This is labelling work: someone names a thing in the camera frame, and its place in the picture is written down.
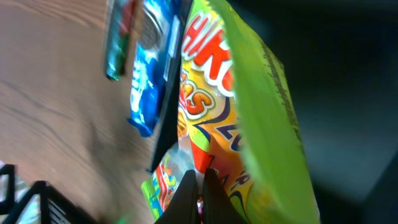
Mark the green Haribo gummy bag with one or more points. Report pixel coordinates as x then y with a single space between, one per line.
228 108

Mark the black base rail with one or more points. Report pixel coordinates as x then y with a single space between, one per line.
37 203

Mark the blue Oreo cookie pack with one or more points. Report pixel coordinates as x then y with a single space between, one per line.
155 50

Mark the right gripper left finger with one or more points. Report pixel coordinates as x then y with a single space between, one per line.
183 208

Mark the green red snack bar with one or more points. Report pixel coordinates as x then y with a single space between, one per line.
119 18

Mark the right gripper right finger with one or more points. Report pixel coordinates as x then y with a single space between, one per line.
218 208

